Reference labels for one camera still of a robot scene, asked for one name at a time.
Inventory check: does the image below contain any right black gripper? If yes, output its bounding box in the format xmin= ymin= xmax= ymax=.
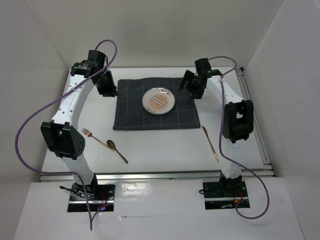
xmin=178 ymin=69 xmax=206 ymax=100

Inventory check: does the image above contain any dark grey checked cloth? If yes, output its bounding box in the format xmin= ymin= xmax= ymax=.
xmin=113 ymin=77 xmax=201 ymax=131

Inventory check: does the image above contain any orange patterned plate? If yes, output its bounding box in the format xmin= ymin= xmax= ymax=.
xmin=141 ymin=87 xmax=176 ymax=116

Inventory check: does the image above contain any copper knife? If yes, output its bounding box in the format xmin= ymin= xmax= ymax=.
xmin=201 ymin=125 xmax=219 ymax=162

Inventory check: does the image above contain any copper fork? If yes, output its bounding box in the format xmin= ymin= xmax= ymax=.
xmin=81 ymin=128 xmax=114 ymax=152

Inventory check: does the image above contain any copper spoon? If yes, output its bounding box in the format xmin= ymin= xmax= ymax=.
xmin=106 ymin=139 xmax=129 ymax=164

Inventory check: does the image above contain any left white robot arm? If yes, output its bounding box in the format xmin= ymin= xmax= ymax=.
xmin=40 ymin=50 xmax=118 ymax=200

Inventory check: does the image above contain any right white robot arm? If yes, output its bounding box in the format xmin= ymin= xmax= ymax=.
xmin=179 ymin=58 xmax=254 ymax=197

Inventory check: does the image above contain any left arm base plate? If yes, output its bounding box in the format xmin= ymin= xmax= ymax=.
xmin=59 ymin=184 xmax=116 ymax=213

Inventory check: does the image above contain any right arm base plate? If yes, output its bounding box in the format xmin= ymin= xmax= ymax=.
xmin=198 ymin=180 xmax=251 ymax=210

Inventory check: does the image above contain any front aluminium rail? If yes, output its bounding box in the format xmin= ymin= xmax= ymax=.
xmin=39 ymin=168 xmax=275 ymax=182

